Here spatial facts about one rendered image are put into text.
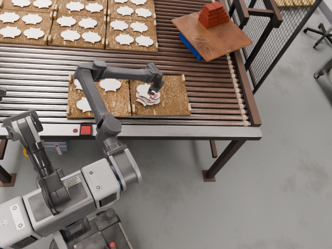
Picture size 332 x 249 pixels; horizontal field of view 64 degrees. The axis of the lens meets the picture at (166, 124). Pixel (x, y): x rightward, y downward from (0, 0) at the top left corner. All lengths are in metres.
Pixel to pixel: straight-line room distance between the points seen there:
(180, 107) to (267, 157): 1.49
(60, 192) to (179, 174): 1.88
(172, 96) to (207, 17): 0.75
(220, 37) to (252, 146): 1.31
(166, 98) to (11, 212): 1.26
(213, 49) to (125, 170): 1.43
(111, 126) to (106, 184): 0.26
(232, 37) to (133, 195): 1.63
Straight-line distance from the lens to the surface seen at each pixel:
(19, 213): 1.00
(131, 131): 1.76
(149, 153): 2.71
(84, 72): 1.33
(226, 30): 2.42
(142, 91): 1.85
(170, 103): 1.89
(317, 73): 4.13
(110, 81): 1.95
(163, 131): 1.78
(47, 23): 2.42
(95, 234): 2.22
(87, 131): 1.75
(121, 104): 1.84
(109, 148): 1.07
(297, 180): 3.18
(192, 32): 2.29
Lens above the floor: 2.45
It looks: 58 degrees down
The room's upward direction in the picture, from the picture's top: 17 degrees clockwise
